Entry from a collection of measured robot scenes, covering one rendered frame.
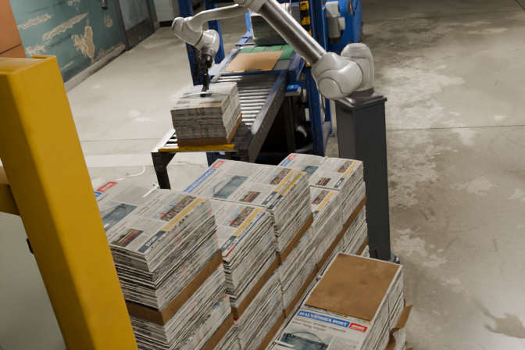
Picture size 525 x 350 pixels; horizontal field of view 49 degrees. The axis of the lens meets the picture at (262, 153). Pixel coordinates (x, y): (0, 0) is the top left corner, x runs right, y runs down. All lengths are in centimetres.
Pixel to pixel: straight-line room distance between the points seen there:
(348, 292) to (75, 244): 148
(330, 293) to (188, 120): 128
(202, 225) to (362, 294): 88
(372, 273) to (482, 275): 113
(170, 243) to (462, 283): 213
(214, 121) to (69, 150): 215
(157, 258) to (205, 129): 170
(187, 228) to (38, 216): 63
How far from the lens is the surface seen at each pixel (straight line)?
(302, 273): 226
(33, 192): 96
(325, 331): 215
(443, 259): 349
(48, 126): 92
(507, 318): 315
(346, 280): 236
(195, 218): 157
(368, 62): 289
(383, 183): 317
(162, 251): 147
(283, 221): 202
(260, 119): 340
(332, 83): 268
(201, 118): 307
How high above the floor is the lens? 204
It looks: 25 degrees down
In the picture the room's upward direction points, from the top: 8 degrees counter-clockwise
